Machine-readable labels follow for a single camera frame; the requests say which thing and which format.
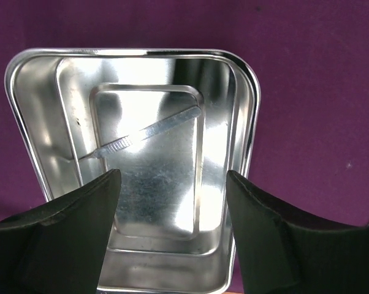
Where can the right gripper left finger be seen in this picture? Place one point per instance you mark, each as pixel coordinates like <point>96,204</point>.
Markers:
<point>59,247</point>

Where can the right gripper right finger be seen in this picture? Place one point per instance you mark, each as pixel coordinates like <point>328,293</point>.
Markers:
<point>284,249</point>

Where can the purple surgical wrap cloth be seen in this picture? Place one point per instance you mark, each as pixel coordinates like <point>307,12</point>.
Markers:
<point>311,58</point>

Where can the steel scalpel handle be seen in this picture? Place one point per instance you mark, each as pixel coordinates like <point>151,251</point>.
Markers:
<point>156,128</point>

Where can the steel instrument tray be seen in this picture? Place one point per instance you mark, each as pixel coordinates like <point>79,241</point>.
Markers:
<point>172,231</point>

